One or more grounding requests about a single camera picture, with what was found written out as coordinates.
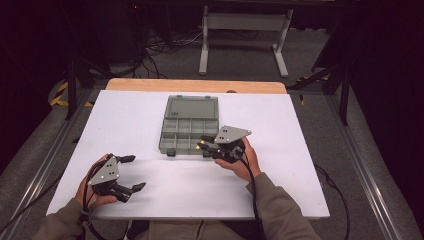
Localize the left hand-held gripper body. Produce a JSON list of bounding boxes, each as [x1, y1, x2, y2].
[[87, 153, 133, 204]]

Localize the hand-held gripper cable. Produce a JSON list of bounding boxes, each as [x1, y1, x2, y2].
[[79, 159, 113, 240], [238, 154, 268, 240]]

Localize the white metal stand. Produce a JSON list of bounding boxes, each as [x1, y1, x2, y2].
[[198, 4, 294, 79]]

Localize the left hand-held gripper cable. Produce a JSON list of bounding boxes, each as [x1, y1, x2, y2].
[[79, 159, 113, 240]]

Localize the black equipment with red light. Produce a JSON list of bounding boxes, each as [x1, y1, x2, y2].
[[106, 0, 174, 66]]

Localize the white board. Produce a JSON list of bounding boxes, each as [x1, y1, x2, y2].
[[45, 89, 331, 221]]

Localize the yellow black floor tape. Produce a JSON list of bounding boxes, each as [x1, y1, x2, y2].
[[49, 81, 95, 108]]

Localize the bundle of black floor cables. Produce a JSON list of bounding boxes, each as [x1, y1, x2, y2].
[[131, 29, 205, 80]]

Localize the grey plastic compartment box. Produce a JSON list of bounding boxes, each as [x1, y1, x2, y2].
[[158, 94, 221, 157]]

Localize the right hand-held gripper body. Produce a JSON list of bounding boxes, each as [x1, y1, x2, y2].
[[202, 124, 253, 164]]

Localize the black floor cable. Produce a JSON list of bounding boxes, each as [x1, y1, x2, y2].
[[313, 163, 351, 240], [0, 173, 65, 234]]

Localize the person's left hand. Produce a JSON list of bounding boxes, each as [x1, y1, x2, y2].
[[74, 153, 118, 210]]

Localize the aluminium floor rail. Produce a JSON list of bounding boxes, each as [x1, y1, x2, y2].
[[324, 94, 406, 240], [0, 88, 101, 240]]

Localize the right hand-held gripper cable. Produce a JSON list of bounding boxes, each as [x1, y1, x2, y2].
[[238, 154, 268, 240]]

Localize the black metal stand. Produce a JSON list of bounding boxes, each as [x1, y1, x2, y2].
[[286, 49, 352, 127], [64, 58, 113, 121]]

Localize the person's right hand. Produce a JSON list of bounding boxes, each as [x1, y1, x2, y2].
[[214, 135, 263, 183]]

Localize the wooden table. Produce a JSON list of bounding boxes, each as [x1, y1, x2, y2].
[[105, 78, 288, 95]]

